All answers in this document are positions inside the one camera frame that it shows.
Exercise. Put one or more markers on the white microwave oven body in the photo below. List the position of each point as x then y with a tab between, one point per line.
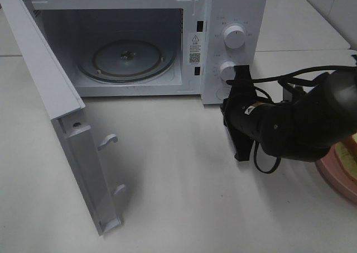
195	28

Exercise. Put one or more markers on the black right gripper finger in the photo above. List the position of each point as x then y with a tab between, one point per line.
242	76
243	143

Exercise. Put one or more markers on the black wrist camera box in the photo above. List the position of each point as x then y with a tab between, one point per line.
292	92

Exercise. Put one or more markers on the sandwich with white bread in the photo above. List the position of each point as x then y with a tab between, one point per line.
345	150

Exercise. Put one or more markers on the lower white microwave knob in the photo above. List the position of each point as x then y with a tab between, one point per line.
227	71

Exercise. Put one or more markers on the round white door button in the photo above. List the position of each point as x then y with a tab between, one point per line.
223	93

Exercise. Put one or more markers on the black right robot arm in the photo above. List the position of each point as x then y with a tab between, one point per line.
320	113

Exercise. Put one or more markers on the pink round plate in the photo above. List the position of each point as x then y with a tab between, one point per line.
330	169

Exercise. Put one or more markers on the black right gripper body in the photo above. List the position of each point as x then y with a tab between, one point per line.
239	124

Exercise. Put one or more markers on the upper white microwave knob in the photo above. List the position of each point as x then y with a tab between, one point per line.
234	36

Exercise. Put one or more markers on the white microwave knob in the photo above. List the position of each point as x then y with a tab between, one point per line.
234	36
227	71

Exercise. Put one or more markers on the glass microwave turntable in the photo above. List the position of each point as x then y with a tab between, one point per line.
127	61

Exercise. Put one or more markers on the white microwave door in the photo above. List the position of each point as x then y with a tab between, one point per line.
66	112

